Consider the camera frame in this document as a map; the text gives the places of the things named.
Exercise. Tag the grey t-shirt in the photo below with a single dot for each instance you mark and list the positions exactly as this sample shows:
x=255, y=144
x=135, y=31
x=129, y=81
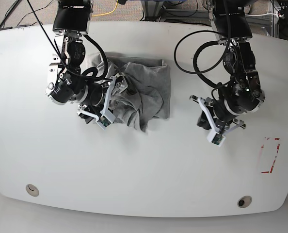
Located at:
x=151, y=78

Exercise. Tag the left table cable grommet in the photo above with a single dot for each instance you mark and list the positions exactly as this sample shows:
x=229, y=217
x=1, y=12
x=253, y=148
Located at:
x=32, y=190

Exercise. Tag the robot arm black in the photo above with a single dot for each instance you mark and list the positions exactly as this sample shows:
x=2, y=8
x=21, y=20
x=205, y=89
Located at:
x=66, y=82
x=242, y=93

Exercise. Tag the red tape rectangle marking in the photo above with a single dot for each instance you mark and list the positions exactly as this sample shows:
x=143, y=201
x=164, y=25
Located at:
x=268, y=154

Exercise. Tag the table cable grommet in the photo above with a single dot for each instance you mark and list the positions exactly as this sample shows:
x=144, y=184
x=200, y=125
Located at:
x=244, y=201
x=32, y=190

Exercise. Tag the right table cable grommet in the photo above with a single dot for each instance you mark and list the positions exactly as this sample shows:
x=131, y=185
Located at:
x=244, y=201

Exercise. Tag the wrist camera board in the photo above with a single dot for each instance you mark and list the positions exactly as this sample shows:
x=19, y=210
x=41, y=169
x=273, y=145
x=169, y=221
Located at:
x=104, y=122
x=216, y=138

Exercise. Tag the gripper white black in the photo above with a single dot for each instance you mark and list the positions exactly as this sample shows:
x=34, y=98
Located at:
x=94, y=101
x=215, y=117

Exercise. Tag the aluminium frame stand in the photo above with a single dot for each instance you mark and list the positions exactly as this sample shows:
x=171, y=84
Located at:
x=151, y=9

